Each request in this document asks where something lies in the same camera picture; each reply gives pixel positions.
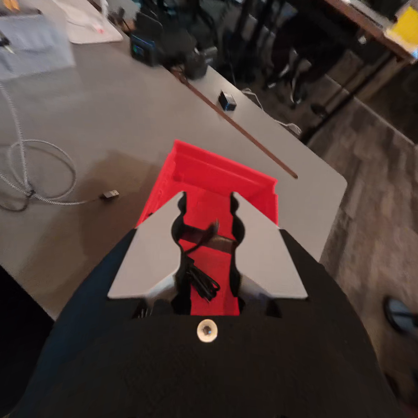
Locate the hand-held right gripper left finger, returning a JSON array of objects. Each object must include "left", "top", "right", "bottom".
[{"left": 107, "top": 191, "right": 192, "bottom": 315}]

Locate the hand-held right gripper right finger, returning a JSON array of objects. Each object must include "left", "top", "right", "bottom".
[{"left": 229, "top": 191, "right": 309, "bottom": 312}]

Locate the black cable bundle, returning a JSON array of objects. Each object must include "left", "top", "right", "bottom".
[{"left": 184, "top": 253, "right": 221, "bottom": 302}]

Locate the red plastic bin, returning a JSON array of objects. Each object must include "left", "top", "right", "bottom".
[{"left": 135, "top": 139, "right": 280, "bottom": 317}]

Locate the dark rounded object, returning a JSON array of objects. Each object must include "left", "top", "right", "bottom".
[{"left": 383, "top": 295, "right": 418, "bottom": 334}]

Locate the small black box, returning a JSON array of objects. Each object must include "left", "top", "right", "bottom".
[{"left": 218, "top": 90, "right": 238, "bottom": 112}]

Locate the black charger box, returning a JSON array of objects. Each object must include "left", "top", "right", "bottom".
[{"left": 184, "top": 47, "right": 218, "bottom": 81}]

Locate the black power station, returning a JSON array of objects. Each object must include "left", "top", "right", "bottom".
[{"left": 130, "top": 12, "right": 164, "bottom": 68}]

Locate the white rounded tray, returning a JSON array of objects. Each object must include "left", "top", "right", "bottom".
[{"left": 54, "top": 0, "right": 124, "bottom": 44}]

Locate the wooden desk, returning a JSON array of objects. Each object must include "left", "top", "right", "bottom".
[{"left": 322, "top": 0, "right": 418, "bottom": 64}]

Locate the yellow plastic bin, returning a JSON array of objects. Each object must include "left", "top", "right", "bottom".
[{"left": 387, "top": 5, "right": 418, "bottom": 49}]

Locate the grey braided cable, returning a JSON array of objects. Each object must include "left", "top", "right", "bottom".
[{"left": 0, "top": 82, "right": 120, "bottom": 213}]

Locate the white cable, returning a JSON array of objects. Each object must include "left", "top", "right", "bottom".
[{"left": 241, "top": 88, "right": 302, "bottom": 136}]

